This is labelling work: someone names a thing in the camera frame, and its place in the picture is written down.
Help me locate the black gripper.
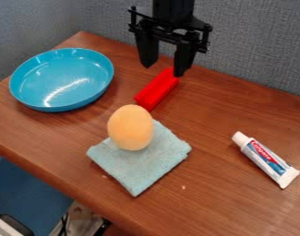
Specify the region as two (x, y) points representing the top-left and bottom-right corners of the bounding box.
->
(129, 0), (213, 77)

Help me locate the yellow orange ball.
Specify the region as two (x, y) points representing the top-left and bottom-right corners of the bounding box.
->
(107, 104), (154, 151)

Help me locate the blue plate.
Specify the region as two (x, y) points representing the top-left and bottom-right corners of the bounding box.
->
(8, 48), (114, 112)

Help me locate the red rectangular block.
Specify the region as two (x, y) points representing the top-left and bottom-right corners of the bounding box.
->
(134, 67), (179, 112)

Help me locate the light blue folded cloth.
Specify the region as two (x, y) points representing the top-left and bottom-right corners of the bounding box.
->
(87, 121), (191, 197)

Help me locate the white toothpaste tube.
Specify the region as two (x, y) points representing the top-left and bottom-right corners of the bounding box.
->
(232, 132), (300, 189)

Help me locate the grey object under table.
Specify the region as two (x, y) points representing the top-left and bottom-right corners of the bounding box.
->
(50, 202), (110, 236)

